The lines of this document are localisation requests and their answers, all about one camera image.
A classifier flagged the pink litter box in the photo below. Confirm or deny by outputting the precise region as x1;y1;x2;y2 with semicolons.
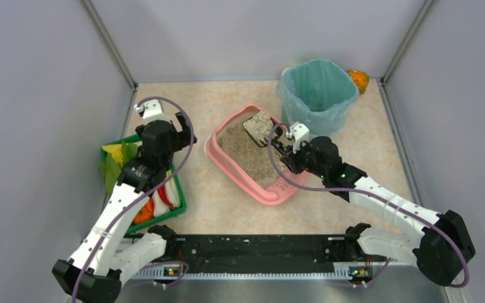
204;104;298;206

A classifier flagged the black litter scoop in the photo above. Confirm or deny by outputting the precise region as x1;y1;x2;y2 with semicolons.
242;110;285;152

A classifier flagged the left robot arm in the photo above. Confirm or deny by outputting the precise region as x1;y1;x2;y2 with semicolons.
52;111;196;302

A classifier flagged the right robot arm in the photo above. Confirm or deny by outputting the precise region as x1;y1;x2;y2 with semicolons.
273;136;476;288

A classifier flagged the cat litter sand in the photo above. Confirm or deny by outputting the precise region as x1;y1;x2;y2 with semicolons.
217;120;278;188

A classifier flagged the green vegetable tray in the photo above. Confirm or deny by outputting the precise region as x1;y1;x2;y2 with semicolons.
100;135;186;234

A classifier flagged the green leafy vegetable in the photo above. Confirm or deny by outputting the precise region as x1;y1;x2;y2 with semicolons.
100;141;138;197

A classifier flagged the red chili pepper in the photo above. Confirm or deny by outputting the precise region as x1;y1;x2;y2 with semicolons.
157;186;174;208

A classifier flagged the green trash bin with bag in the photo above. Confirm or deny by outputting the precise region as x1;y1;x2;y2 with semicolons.
276;59;359;138

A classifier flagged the orange carrot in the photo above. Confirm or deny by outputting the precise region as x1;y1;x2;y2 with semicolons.
133;198;154;225

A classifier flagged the orange toy fruit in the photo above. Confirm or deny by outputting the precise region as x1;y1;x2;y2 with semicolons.
347;70;370;95

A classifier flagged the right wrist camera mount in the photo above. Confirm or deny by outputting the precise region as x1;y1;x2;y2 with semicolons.
285;122;309;153

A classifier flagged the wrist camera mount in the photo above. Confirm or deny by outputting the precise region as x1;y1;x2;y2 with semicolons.
134;99;172;125
285;122;309;153

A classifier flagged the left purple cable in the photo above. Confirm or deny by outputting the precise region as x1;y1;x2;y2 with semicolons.
71;97;196;303

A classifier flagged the purple cable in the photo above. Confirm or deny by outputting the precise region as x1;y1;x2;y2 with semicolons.
71;97;196;303
266;122;471;289

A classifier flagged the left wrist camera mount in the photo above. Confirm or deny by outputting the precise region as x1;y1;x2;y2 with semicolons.
134;99;172;125

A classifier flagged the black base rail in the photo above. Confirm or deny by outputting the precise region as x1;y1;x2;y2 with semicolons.
128;233;390;277

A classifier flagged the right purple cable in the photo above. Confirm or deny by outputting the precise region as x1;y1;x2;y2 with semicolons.
266;122;471;289

